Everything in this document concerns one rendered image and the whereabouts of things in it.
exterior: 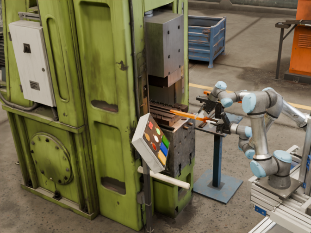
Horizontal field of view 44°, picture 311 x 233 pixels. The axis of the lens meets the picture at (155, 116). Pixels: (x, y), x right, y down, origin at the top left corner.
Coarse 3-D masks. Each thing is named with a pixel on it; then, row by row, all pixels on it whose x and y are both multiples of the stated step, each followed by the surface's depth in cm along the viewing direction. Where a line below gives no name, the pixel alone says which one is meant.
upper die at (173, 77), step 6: (174, 72) 296; (180, 72) 304; (150, 78) 298; (156, 78) 295; (162, 78) 292; (168, 78) 290; (174, 78) 298; (180, 78) 307; (156, 84) 297; (162, 84) 294; (168, 84) 292
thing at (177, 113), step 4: (172, 112) 315; (176, 112) 313; (180, 112) 312; (184, 112) 312; (188, 116) 308; (192, 116) 306; (200, 120) 303; (204, 120) 300; (212, 120) 297; (216, 120) 297
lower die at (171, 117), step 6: (150, 102) 335; (150, 108) 324; (168, 108) 323; (174, 108) 323; (150, 114) 318; (156, 114) 316; (162, 114) 315; (168, 114) 314; (174, 114) 313; (162, 120) 309; (168, 120) 307; (174, 120) 314
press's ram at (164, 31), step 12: (156, 12) 295; (168, 12) 294; (156, 24) 269; (168, 24) 273; (180, 24) 287; (156, 36) 273; (168, 36) 276; (180, 36) 291; (156, 48) 277; (168, 48) 280; (180, 48) 296; (156, 60) 282; (168, 60) 284; (180, 60) 300; (156, 72) 286; (168, 72) 288
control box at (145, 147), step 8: (144, 120) 265; (152, 120) 271; (144, 128) 253; (152, 128) 265; (136, 136) 249; (144, 136) 247; (152, 136) 258; (160, 136) 270; (136, 144) 246; (144, 144) 245; (152, 144) 252; (160, 144) 264; (144, 152) 248; (152, 152) 247; (152, 160) 250; (160, 160) 252; (152, 168) 253; (160, 168) 252
